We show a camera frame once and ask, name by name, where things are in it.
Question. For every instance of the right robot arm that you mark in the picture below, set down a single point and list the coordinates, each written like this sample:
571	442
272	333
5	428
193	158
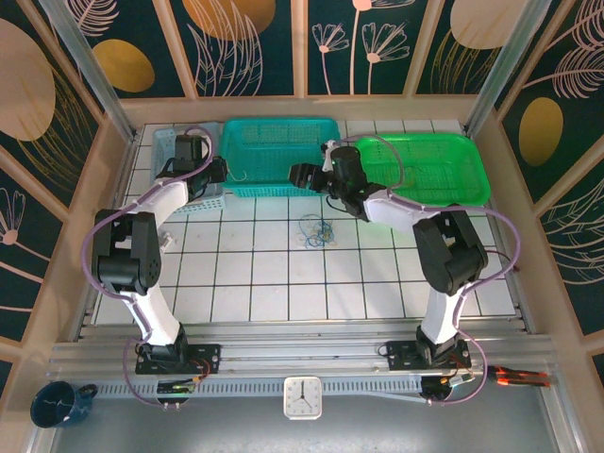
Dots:
401	214

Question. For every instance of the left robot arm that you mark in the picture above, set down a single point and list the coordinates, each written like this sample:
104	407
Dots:
156	203

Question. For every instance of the light blue plastic basket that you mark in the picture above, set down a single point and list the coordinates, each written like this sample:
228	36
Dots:
162	146

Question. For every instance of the teal plastic basket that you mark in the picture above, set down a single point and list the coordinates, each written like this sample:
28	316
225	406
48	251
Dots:
273	151

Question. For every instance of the small clear plastic holder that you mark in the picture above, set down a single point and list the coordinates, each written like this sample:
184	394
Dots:
167	239

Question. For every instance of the green plastic basket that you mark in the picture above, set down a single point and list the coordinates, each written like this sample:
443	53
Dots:
448	165

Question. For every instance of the white square clock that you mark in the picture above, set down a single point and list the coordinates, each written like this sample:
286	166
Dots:
303	397

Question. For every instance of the orange black screwdriver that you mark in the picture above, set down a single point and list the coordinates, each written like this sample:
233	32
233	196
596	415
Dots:
519	372
524	382

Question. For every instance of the dark blue mug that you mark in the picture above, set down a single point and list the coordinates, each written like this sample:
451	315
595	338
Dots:
52	406

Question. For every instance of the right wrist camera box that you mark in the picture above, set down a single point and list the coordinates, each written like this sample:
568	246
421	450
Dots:
329	146

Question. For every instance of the aluminium corner post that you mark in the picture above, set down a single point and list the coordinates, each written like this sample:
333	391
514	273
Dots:
500	61
89	61

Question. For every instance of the aluminium mounting rail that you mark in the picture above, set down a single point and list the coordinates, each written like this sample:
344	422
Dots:
302	351

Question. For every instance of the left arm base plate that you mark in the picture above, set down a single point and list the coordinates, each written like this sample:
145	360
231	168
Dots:
207	354

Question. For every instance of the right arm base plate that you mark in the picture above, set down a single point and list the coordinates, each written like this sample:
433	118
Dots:
401	356

